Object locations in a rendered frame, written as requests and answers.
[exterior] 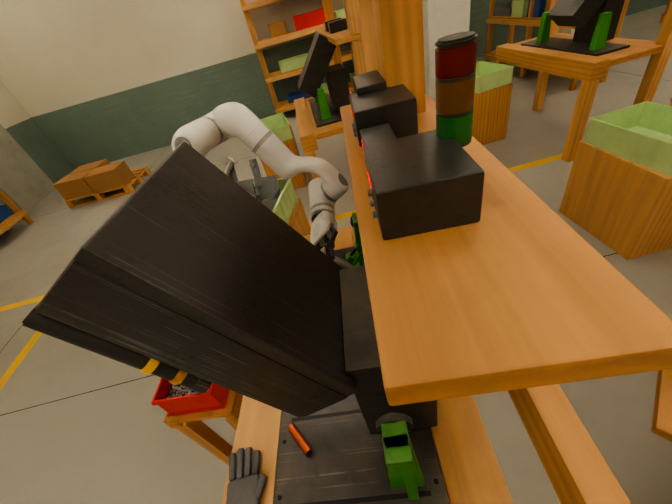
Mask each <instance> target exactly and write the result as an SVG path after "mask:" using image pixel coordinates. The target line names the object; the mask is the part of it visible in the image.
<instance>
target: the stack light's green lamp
mask: <svg viewBox="0 0 672 504"><path fill-rule="evenodd" d="M472 126H473V111H472V112H470V113H468V114H466V115H463V116H459V117H453V118H443V117H439V116H437V115H436V135H437V137H439V138H442V139H455V140H456V141H457V142H458V143H459V144H460V146H461V147H464V146H466V145H468V144H469V143H470V142H471V141H472Z"/></svg>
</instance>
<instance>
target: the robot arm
mask: <svg viewBox="0 0 672 504"><path fill-rule="evenodd" d="M232 137H237V138H238V139H240V140H241V141H242V142H243V143H244V144H245V145H246V146H247V147H248V148H249V149H250V150H251V151H252V152H253V153H254V154H255V155H256V156H258V157H259V158H260V159H261V160H262V161H263V162H264V163H265V164H266V165H267V166H268V167H269V168H270V169H272V170H273V171H274V172H275V173H276V174H277V175H278V176H279V177H281V178H282V179H285V180H287V179H290V178H292V177H294V176H296V175H298V174H300V173H305V172H309V173H314V174H317V175H318V176H320V177H318V178H314V179H313V180H311V181H310V183H309V185H308V191H309V208H310V220H311V221H312V225H311V232H310V242H311V243H312V244H313V245H314V246H316V247H317V248H318V249H319V250H321V249H322V248H323V247H326V255H327V256H328V257H329V258H331V259H332V260H333V261H334V260H335V253H334V249H333V248H334V247H335V243H334V242H335V240H336V237H337V236H338V229H337V223H336V219H335V209H334V205H335V202H336V201H337V200H338V199H339V198H340V197H341V196H342V195H344V194H345V193H346V192H347V190H348V188H349V184H348V182H347V180H346V178H345V177H344V176H343V175H342V174H341V173H340V172H339V171H338V170H337V169H336V168H335V167H334V166H333V165H332V164H330V163H329V162H328V161H326V160H324V159H321V158H318V157H311V156H305V157H301V156H296V155H295V154H293V153H292V152H291V151H290V150H289V149H288V148H287V147H286V146H285V144H284V143H283V142H282V141H281V140H280V139H279V138H278V137H277V136H276V135H275V134H274V133H273V132H272V131H271V130H270V129H269V128H268V127H267V126H266V125H265V124H264V123H263V122H262V121H261V120H260V119H259V118H258V117H257V116H256V115H255V114H254V113H253V112H252V111H251V110H250V109H248V108H247V107H246V106H244V105H243V104H240V103H238V102H227V103H224V104H221V105H219V106H217V107H216V108H215V109H214V110H213V111H211V112H210V113H208V114H206V115H204V116H203V117H200V118H198V119H196V120H194V121H192V122H190V123H188V124H186V125H184V126H182V127H181V128H179V129H178V130H177V131H176V133H175V134H174V136H173V138H172V143H171V147H172V150H173V151H174V150H175V149H176V148H177V147H178V146H179V145H180V144H181V143H182V142H186V143H188V144H189V145H190V146H191V147H193V148H194V149H195V150H196V151H198V152H199V153H200V154H201V155H202V156H204V157H205V155H206V154H207V153H208V152H209V151H210V150H211V149H213V148H215V147H216V146H218V145H219V144H221V143H222V142H224V141H226V140H228V139H230V138H232Z"/></svg>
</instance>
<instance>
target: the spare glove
mask: <svg viewBox="0 0 672 504"><path fill-rule="evenodd" d="M252 455H253V461H252ZM260 457H261V452H260V450H255V451H254V452H253V449H252V447H247V448H246V449H245V450H244V448H239V449H238V450H237V455H236V453H231V454H229V481H230V483H228V486H227V499H226V504H260V499H261V497H262V494H263V491H264V488H265V484H266V481H267V476H266V475H265V474H261V475H260V476H259V468H260ZM244 462H245V463H244ZM236 479H237V480H236Z"/></svg>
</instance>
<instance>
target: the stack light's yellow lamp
mask: <svg viewBox="0 0 672 504"><path fill-rule="evenodd" d="M475 76H476V74H475V75H473V76H472V77H470V78H467V79H464V80H460V81H454V82H438V81H435V85H436V115H437V116H439V117H443V118H453V117H459V116H463V115H466V114H468V113H470V112H472V111H473V108H474V107H473V106H474V92H475Z"/></svg>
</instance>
